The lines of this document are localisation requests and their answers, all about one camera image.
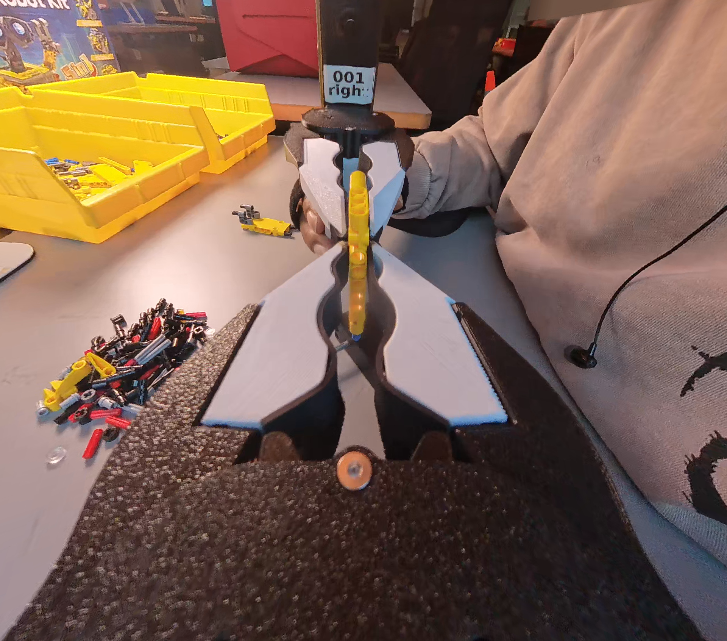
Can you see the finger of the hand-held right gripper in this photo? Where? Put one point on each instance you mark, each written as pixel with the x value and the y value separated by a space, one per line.
pixel 386 175
pixel 321 175

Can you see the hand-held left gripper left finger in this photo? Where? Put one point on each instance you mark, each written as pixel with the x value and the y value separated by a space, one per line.
pixel 272 357

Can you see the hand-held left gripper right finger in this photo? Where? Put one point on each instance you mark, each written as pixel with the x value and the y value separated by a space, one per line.
pixel 437 357

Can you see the long yellow building beam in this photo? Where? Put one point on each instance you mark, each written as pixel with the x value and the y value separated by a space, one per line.
pixel 359 232

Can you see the pile of small building parts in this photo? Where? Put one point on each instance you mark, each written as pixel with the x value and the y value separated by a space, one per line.
pixel 125 368

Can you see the person's right forearm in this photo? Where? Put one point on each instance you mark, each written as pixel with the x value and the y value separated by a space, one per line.
pixel 454 169

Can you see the grey desk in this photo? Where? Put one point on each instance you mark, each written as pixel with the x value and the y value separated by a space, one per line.
pixel 170 266

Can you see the person's right hand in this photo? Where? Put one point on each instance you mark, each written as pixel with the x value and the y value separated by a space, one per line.
pixel 315 232

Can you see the black armrest pad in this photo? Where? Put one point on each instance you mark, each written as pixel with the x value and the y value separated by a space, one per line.
pixel 431 225

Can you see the thin grey axle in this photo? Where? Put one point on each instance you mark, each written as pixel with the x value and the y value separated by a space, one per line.
pixel 342 345

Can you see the small yellow pinned assembly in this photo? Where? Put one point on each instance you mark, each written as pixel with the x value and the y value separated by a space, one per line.
pixel 267 225

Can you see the wood edged side table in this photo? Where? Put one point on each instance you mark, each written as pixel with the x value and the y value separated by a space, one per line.
pixel 397 101

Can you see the dark chair back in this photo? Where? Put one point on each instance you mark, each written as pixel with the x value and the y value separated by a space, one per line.
pixel 454 44

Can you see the yellow plastic bin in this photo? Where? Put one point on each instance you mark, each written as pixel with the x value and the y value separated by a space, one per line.
pixel 142 186
pixel 227 107

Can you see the heap of mixed building parts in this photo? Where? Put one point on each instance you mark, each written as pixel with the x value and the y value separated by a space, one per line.
pixel 91 178

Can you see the clear round stud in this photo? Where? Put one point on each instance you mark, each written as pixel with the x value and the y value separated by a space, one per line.
pixel 55 455

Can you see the person's beige sweatshirt torso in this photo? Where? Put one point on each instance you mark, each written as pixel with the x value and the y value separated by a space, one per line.
pixel 625 198

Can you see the white printed mat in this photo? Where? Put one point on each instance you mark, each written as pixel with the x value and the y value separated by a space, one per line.
pixel 14 260

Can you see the robot kit box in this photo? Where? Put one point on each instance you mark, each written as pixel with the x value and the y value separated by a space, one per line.
pixel 57 38

